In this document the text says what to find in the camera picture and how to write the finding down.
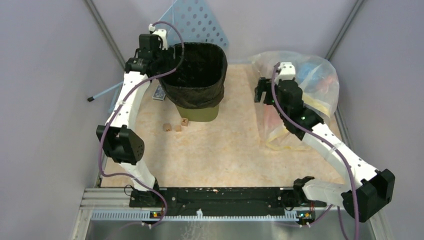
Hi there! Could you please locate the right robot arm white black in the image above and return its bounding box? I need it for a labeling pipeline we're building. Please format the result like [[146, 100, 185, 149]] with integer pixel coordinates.
[[254, 77, 396, 223]]

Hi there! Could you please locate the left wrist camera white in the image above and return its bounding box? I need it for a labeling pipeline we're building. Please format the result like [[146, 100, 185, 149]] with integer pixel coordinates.
[[148, 23, 169, 50]]

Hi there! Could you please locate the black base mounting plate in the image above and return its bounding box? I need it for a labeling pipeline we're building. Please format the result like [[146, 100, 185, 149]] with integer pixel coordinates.
[[129, 187, 311, 217]]

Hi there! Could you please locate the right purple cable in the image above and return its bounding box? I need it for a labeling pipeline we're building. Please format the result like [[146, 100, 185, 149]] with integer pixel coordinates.
[[270, 62, 361, 240]]

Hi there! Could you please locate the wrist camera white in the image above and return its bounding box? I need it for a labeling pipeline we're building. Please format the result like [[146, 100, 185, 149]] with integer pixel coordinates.
[[148, 23, 169, 50], [274, 62, 296, 84]]

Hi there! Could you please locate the grey slotted cable duct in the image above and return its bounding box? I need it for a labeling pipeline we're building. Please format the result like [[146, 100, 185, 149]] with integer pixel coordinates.
[[90, 210, 299, 222]]

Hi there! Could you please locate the green mesh trash bin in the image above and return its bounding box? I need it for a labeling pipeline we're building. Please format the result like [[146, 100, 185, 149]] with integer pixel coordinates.
[[176, 104, 220, 122]]

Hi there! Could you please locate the small wooden cube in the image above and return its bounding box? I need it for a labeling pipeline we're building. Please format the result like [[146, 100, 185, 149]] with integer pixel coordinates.
[[162, 123, 172, 132], [174, 125, 182, 132]]

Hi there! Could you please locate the deck of playing cards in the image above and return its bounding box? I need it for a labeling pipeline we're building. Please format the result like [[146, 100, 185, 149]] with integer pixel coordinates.
[[152, 84, 166, 101]]

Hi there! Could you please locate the purple cable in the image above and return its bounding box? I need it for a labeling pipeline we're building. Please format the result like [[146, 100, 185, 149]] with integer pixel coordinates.
[[270, 62, 361, 240], [99, 21, 186, 228]]

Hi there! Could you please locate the light blue perforated board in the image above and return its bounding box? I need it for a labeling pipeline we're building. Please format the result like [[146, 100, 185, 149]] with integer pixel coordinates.
[[159, 0, 229, 50]]

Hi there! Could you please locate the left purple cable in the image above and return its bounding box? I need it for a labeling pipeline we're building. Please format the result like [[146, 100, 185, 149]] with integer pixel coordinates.
[[99, 21, 186, 228]]

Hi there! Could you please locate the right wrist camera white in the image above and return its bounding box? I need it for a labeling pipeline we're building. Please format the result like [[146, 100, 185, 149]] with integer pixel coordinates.
[[274, 62, 296, 84]]

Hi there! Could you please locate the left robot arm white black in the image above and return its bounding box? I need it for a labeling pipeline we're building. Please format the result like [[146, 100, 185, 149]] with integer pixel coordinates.
[[96, 29, 173, 207]]

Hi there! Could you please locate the light blue tripod stand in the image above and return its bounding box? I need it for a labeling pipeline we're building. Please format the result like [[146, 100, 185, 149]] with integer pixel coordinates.
[[87, 81, 125, 115]]

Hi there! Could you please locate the clear trash bag with waste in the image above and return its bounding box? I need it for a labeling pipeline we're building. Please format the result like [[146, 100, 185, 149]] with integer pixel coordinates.
[[249, 50, 340, 138]]

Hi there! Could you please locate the yellow translucent trash bag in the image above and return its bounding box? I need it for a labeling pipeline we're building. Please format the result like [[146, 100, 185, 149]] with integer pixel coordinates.
[[264, 96, 332, 152]]

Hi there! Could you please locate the black trash bag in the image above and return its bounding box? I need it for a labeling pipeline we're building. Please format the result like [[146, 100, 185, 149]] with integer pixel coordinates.
[[158, 42, 228, 110]]

